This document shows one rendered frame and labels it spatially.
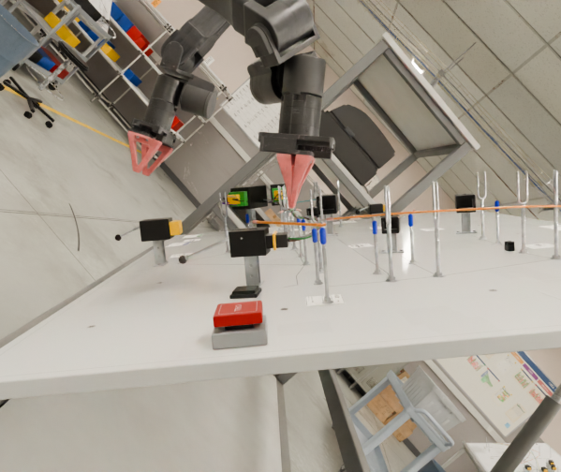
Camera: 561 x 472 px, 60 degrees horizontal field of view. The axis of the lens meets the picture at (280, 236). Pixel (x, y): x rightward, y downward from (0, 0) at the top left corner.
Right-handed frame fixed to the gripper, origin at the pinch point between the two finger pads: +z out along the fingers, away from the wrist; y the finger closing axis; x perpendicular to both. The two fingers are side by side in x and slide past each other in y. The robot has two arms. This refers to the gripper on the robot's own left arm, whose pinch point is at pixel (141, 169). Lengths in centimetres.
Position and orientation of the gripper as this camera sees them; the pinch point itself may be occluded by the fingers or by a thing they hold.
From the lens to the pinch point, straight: 105.5
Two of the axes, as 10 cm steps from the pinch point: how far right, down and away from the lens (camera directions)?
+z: -3.2, 9.5, 0.3
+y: 0.8, 0.0, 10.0
